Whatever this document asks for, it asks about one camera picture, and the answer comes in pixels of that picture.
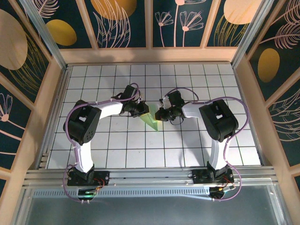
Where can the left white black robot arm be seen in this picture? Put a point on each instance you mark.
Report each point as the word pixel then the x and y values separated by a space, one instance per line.
pixel 84 154

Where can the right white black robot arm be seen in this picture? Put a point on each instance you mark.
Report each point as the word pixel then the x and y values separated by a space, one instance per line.
pixel 219 152

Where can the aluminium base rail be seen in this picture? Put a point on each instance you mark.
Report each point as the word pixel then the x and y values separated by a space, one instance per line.
pixel 150 175

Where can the light green cloth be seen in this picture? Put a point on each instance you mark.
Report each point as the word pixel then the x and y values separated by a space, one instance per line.
pixel 151 120

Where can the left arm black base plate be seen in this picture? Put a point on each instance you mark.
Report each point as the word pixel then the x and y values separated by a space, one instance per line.
pixel 104 178

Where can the grey translucent panel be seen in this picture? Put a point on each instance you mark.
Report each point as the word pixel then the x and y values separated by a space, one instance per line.
pixel 150 211

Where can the black controller board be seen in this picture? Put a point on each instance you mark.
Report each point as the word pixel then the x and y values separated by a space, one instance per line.
pixel 86 193
pixel 220 192

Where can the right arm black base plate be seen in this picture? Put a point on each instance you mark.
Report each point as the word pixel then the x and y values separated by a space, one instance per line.
pixel 199 179

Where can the aluminium corner post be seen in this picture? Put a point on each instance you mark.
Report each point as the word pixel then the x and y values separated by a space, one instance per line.
pixel 47 39
pixel 248 35

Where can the aluminium side rail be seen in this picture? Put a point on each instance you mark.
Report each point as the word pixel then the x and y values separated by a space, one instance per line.
pixel 55 117

